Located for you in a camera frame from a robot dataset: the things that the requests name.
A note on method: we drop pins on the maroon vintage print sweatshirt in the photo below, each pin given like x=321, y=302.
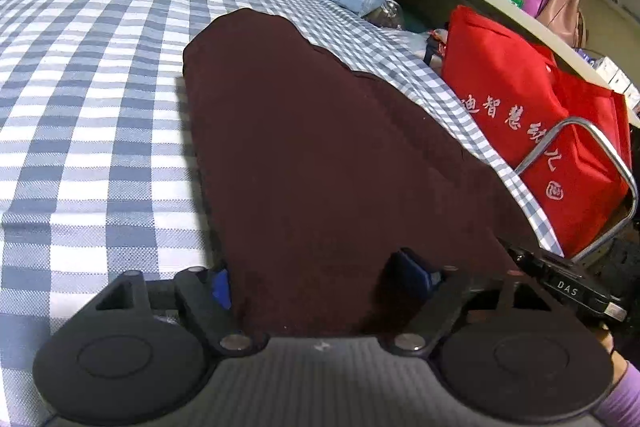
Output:
x=315, y=175

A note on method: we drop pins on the blue checked bed sheet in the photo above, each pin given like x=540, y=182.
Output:
x=98, y=172

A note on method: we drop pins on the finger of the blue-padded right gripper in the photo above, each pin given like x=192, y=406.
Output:
x=425, y=291

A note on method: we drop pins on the pink handbag on shelf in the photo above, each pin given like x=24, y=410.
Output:
x=565, y=20

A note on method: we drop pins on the chrome metal chair frame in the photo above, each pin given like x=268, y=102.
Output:
x=578, y=187

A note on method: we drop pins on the person's right hand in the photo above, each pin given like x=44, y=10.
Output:
x=619, y=363

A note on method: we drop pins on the red bag with white characters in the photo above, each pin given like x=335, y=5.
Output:
x=515, y=91

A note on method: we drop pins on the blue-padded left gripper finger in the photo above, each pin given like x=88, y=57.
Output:
x=203, y=316

